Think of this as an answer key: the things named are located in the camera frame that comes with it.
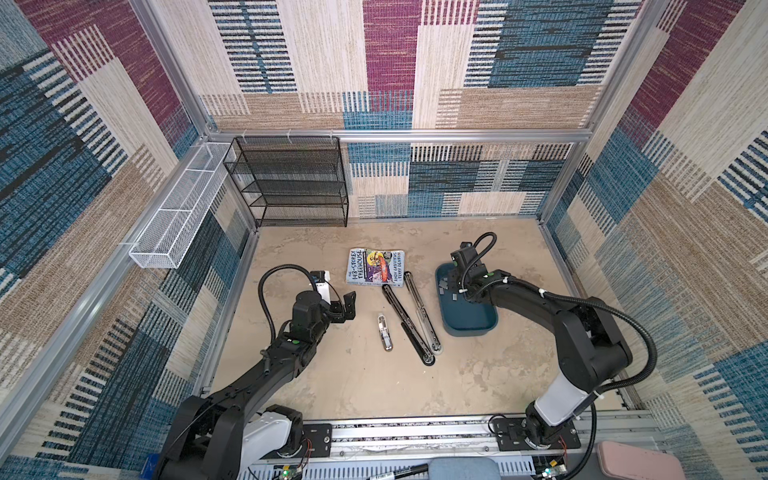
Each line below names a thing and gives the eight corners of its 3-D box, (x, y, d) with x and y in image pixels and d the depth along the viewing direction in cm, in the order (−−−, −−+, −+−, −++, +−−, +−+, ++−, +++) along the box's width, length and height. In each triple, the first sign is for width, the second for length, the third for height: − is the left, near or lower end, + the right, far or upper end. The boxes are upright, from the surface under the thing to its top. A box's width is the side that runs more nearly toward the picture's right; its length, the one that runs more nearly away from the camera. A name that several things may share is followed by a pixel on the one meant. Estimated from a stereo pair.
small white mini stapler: (385, 352, 89) (384, 345, 84) (376, 323, 94) (376, 315, 90) (392, 350, 89) (393, 342, 85) (384, 321, 95) (384, 313, 91)
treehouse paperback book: (347, 287, 103) (346, 280, 100) (350, 255, 112) (349, 248, 109) (405, 286, 103) (405, 280, 100) (403, 255, 112) (404, 248, 109)
